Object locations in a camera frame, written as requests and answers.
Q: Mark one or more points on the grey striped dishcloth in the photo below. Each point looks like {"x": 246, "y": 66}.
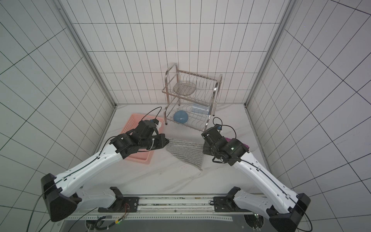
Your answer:
{"x": 186, "y": 151}

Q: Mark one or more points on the round metal strainer plate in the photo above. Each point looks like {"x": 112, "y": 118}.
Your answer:
{"x": 184, "y": 88}

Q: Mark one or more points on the steel two-tier dish rack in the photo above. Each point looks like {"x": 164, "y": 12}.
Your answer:
{"x": 206, "y": 93}

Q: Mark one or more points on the purple snack packet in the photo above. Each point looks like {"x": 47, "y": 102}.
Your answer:
{"x": 228, "y": 139}

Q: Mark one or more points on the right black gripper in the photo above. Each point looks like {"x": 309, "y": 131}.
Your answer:
{"x": 207, "y": 148}

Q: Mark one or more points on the clear blue plastic container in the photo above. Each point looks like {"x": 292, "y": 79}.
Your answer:
{"x": 200, "y": 109}

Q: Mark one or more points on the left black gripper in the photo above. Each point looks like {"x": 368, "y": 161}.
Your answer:
{"x": 161, "y": 139}

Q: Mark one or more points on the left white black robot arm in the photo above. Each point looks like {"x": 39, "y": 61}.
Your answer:
{"x": 64, "y": 193}

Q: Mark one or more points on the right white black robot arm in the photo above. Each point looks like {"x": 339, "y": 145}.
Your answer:
{"x": 283, "y": 207}

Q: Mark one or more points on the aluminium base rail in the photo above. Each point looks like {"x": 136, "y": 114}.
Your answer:
{"x": 157, "y": 207}

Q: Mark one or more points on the blue bowl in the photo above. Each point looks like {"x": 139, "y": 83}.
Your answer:
{"x": 181, "y": 117}

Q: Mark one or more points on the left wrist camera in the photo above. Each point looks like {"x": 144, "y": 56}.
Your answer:
{"x": 157, "y": 123}

